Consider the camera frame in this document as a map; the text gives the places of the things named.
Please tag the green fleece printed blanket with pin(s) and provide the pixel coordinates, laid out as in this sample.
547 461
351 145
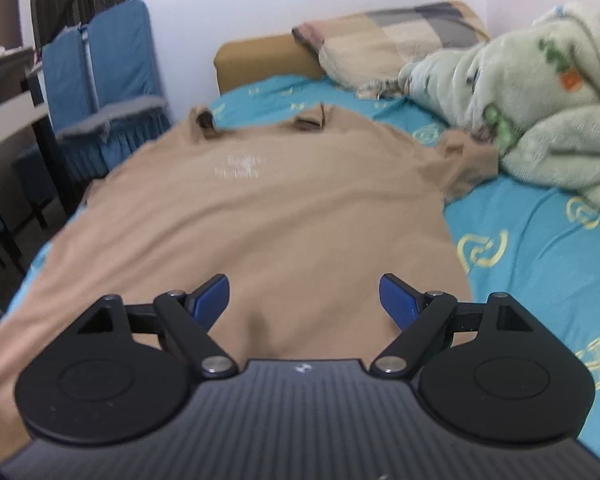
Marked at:
540 110

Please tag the mustard bed headboard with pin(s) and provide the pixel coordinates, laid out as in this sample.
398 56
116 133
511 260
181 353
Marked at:
260 62

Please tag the patchwork pillow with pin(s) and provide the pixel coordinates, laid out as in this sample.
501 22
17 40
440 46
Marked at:
380 45

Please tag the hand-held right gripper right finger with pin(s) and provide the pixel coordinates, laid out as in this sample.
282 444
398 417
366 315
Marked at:
400 302

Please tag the dark table with white edge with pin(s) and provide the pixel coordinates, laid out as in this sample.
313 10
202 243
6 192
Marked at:
5 130

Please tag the grey seat cushion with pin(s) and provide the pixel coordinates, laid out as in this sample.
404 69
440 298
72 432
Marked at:
110 115

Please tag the tan printed t-shirt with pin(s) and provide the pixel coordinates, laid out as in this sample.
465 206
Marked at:
280 220

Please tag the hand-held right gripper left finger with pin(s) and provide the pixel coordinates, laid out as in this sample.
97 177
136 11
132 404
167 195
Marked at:
210 300

